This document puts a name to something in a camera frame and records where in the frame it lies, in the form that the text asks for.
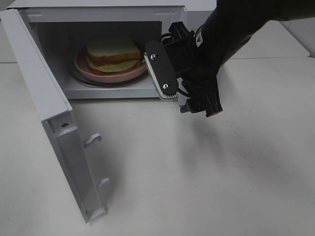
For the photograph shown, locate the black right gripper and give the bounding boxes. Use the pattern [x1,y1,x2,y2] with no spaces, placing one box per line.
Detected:
[160,22,221,116]

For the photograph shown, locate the white bread sandwich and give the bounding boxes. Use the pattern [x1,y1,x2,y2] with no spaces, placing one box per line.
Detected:
[85,36,142,76]

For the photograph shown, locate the pink round plate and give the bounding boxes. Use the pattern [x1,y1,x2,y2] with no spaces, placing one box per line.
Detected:
[74,44,147,83]

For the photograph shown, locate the white microwave door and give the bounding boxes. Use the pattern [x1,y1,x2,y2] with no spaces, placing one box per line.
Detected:
[0,9,107,222]

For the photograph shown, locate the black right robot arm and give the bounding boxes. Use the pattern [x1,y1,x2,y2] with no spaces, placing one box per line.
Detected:
[160,0,315,117]

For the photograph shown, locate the glass microwave turntable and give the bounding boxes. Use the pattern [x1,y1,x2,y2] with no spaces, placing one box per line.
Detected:
[68,70,149,88]

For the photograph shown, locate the white microwave oven body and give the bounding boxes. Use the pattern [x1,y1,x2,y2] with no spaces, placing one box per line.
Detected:
[6,0,216,101]

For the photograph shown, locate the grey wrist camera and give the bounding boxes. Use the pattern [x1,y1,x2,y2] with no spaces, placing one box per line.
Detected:
[144,40,179,100]

